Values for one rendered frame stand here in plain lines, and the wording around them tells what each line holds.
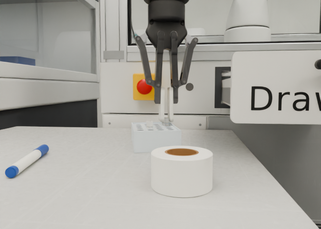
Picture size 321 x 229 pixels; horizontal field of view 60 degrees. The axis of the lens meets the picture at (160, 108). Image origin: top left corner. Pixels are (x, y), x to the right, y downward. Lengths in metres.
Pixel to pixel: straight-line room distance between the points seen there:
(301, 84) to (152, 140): 0.25
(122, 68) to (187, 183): 0.55
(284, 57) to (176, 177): 0.26
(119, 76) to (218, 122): 0.31
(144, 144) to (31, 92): 0.72
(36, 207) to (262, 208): 0.21
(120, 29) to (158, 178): 0.58
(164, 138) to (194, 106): 0.30
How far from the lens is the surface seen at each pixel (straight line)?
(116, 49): 0.81
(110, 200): 0.30
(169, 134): 0.49
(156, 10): 0.56
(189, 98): 0.78
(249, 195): 0.32
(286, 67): 0.46
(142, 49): 0.56
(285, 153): 0.83
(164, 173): 0.30
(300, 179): 0.86
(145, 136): 0.49
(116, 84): 0.81
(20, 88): 1.08
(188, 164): 0.29
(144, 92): 0.71
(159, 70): 0.56
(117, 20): 0.83
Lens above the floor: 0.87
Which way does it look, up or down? 4 degrees down
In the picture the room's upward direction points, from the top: straight up
